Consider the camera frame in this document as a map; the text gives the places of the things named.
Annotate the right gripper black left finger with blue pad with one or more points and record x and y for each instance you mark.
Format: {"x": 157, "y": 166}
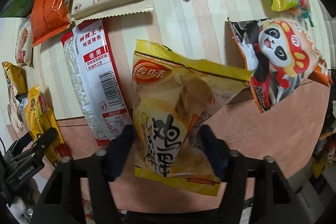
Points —
{"x": 61, "y": 200}

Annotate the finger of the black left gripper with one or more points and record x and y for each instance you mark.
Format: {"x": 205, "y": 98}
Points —
{"x": 44, "y": 138}

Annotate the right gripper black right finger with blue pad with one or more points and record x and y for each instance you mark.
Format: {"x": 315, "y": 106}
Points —
{"x": 273, "y": 199}

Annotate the yellow snack packet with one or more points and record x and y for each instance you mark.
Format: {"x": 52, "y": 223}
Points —
{"x": 38, "y": 117}

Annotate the yellow egg snack bag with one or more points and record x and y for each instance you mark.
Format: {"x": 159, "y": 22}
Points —
{"x": 174, "y": 96}

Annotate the orange panda snack bag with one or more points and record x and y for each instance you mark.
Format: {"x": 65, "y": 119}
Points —
{"x": 281, "y": 55}

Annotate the golden crinkled snack bag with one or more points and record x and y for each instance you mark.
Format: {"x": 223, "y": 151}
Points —
{"x": 15, "y": 79}

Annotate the white red spicy strip packet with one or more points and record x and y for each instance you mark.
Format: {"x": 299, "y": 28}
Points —
{"x": 95, "y": 80}

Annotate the small white red snack packet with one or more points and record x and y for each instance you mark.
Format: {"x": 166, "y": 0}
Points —
{"x": 23, "y": 49}

